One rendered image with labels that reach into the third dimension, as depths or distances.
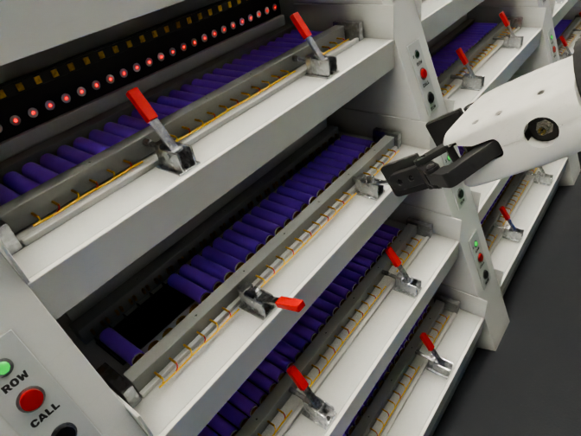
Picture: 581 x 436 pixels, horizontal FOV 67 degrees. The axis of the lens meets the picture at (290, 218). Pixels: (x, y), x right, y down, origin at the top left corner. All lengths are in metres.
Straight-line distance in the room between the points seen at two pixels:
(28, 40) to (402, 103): 0.56
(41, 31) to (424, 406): 0.78
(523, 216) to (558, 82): 0.95
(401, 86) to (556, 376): 0.62
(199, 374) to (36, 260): 0.20
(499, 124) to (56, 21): 0.36
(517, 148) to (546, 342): 0.77
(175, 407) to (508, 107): 0.40
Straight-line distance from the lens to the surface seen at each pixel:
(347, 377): 0.69
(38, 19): 0.44
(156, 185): 0.46
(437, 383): 0.90
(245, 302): 0.54
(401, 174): 0.39
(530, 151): 0.35
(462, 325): 0.99
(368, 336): 0.73
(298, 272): 0.57
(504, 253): 1.15
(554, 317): 1.13
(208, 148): 0.50
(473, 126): 0.35
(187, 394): 0.50
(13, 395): 0.42
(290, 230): 0.60
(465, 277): 0.95
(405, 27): 0.80
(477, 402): 1.00
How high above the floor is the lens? 0.76
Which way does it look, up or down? 22 degrees down
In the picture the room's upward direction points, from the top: 26 degrees counter-clockwise
